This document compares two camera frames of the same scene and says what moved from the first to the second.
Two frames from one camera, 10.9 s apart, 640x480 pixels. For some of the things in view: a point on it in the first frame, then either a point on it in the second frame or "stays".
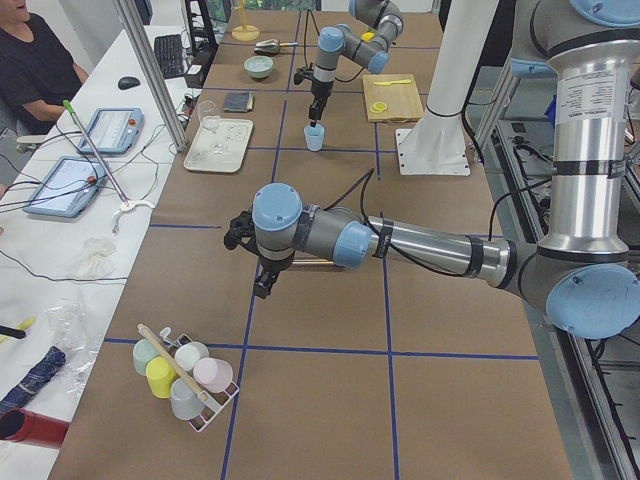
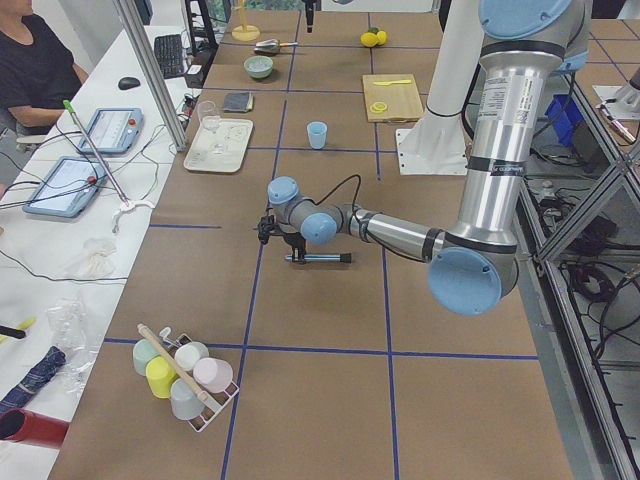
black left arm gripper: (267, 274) -> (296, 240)
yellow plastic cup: (160, 377) stays
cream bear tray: (219, 144) stays
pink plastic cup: (212, 374) stays
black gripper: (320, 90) -> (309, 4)
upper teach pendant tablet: (113, 130) stays
